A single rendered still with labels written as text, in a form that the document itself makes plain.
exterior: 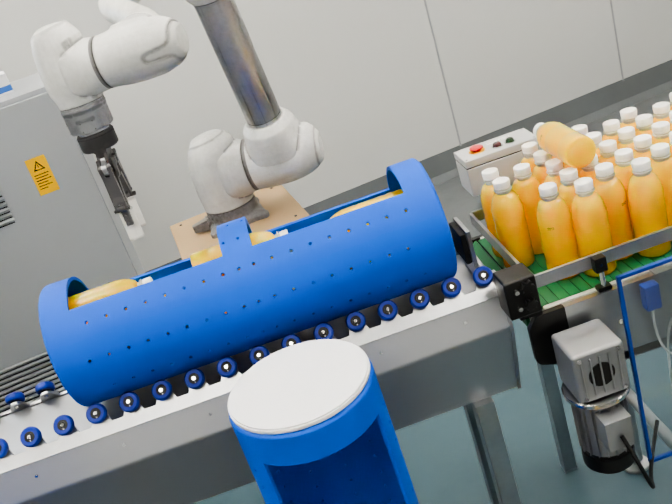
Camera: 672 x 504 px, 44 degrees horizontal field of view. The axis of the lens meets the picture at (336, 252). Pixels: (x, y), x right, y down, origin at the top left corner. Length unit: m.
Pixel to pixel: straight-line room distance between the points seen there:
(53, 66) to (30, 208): 1.76
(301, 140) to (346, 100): 2.49
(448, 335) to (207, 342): 0.53
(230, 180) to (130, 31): 0.86
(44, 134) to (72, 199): 0.27
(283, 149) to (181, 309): 0.72
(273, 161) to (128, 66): 0.81
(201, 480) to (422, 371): 0.57
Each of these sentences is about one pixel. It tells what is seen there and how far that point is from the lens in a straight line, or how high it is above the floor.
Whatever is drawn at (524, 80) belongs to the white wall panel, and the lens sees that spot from 5.25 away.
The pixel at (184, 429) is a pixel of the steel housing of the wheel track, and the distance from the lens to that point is 1.90.
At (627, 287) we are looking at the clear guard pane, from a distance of 1.82.
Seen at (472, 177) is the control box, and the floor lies 1.05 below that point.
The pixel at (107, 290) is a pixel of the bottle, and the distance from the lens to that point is 1.85.
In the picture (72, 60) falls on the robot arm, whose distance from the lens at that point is 1.66.
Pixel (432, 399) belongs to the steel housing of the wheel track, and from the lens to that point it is 2.00.
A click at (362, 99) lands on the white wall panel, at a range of 4.84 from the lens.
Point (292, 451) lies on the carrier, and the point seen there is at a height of 0.99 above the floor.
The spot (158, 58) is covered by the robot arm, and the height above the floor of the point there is 1.63.
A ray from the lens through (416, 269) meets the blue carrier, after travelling 1.78.
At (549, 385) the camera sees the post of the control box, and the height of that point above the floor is 0.34.
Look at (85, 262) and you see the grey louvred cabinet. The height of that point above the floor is 0.76.
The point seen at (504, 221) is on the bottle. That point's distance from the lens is 1.94.
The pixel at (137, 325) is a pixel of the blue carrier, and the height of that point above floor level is 1.14.
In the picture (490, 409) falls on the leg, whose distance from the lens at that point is 2.06.
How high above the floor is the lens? 1.85
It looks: 24 degrees down
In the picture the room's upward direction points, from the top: 18 degrees counter-clockwise
